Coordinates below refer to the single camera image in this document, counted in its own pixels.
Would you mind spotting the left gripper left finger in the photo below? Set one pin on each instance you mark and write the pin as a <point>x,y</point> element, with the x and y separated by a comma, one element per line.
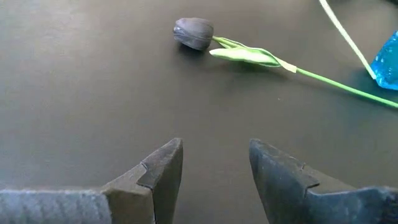
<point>140,193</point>

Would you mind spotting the pink artificial tulip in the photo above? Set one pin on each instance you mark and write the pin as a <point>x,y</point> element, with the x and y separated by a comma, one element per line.
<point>345,35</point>

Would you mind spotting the black artificial tulip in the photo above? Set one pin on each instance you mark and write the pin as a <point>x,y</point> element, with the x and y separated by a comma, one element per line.
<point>193,32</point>

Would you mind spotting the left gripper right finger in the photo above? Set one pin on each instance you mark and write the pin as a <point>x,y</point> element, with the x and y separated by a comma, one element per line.
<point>295,193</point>

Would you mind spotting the blue cut-glass vase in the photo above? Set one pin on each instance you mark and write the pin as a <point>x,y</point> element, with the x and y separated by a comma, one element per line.
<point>388,62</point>

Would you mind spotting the black table mat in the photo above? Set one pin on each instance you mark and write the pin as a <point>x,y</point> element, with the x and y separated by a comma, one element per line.
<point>93,93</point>

